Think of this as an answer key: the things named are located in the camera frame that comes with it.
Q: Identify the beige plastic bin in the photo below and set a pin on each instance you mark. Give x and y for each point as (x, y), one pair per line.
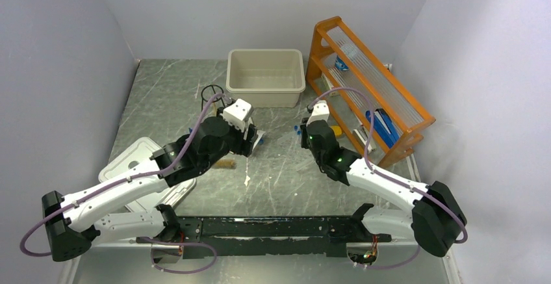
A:
(266, 78)

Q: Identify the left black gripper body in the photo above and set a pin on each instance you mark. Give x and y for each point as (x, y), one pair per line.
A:
(235, 141)

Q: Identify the black metal tripod stand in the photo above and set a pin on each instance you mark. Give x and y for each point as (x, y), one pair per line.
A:
(208, 91)

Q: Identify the yellow grey sponge block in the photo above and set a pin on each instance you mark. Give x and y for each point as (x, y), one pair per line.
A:
(336, 130)

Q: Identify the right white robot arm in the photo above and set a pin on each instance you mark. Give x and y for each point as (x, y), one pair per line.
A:
(427, 214)

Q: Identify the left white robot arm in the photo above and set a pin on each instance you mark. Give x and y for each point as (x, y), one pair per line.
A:
(76, 222)

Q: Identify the blue folder on shelf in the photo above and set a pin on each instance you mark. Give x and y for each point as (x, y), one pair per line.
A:
(385, 128)

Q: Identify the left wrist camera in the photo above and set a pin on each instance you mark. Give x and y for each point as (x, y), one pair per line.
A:
(238, 114)

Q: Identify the blue white cup on shelf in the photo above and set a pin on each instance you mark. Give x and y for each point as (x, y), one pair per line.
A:
(340, 64)

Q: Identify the orange wooden shelf rack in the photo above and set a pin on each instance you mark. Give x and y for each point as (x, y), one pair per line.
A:
(332, 38)

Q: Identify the white powder bag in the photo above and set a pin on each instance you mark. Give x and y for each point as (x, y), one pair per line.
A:
(259, 140)

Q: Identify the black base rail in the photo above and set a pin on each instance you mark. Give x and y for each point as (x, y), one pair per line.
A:
(207, 236)

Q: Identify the brown test tube brush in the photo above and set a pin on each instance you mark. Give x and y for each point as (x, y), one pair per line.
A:
(225, 164)

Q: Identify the clear test tube rack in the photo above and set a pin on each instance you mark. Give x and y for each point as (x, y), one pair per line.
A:
(294, 157)

